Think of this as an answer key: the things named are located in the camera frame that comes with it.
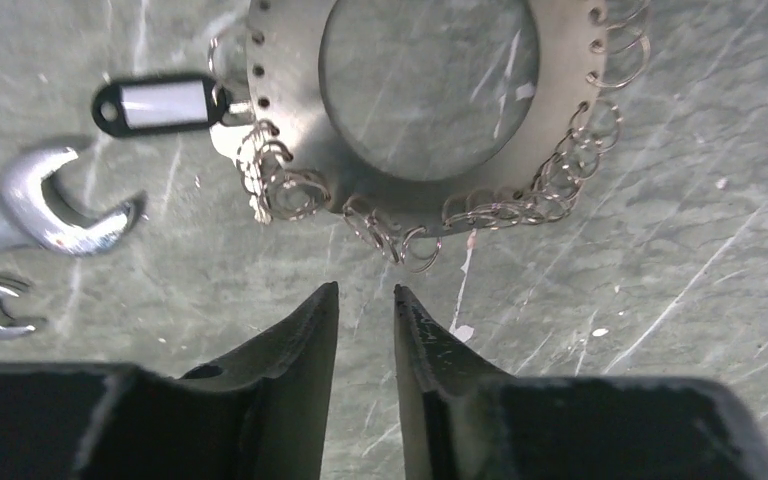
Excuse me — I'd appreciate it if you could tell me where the toothed metal sprocket ring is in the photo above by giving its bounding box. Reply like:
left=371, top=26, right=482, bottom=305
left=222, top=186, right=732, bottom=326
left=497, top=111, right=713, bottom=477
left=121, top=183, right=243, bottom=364
left=207, top=0, right=653, bottom=274

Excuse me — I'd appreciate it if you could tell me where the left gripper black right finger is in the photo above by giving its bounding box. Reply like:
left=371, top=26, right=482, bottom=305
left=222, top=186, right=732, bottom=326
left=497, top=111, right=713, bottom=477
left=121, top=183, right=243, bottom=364
left=394, top=286, right=768, bottom=479

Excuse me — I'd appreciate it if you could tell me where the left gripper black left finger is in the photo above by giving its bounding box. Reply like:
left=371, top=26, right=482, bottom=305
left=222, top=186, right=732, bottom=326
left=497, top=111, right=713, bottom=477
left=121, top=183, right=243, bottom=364
left=0, top=282, right=339, bottom=479

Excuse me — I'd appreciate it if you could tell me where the upper silver wrench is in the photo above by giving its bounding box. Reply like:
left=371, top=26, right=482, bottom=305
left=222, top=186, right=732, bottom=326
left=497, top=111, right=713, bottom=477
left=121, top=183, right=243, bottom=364
left=0, top=135, right=147, bottom=257

